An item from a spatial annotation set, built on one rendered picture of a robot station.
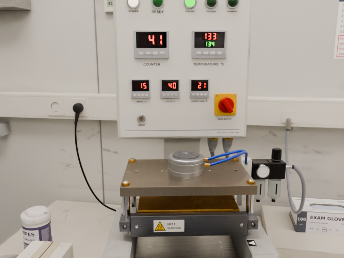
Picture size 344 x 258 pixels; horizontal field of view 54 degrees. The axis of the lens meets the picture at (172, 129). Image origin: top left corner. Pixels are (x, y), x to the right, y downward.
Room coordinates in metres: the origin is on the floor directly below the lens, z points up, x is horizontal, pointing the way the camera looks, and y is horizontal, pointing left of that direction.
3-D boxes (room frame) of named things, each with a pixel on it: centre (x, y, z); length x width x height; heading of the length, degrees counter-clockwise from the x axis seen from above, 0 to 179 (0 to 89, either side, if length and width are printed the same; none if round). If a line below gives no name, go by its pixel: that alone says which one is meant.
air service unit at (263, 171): (0.85, -0.25, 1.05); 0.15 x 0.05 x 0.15; 92
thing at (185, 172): (0.74, -0.05, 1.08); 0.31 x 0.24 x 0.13; 92
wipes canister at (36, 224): (0.96, 0.42, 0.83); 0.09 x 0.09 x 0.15
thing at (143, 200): (0.71, -0.04, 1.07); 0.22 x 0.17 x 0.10; 92
